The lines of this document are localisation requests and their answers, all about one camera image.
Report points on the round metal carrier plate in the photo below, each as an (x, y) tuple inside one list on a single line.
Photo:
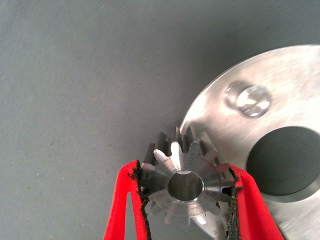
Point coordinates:
[(225, 125)]

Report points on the dark grey table cloth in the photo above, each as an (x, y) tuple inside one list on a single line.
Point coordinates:
[(75, 75)]

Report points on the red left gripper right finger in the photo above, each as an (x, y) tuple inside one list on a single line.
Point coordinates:
[(257, 212)]

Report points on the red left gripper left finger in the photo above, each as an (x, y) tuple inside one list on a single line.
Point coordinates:
[(117, 200)]

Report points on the small steel planetary gear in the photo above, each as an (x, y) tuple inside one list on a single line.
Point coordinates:
[(160, 175)]

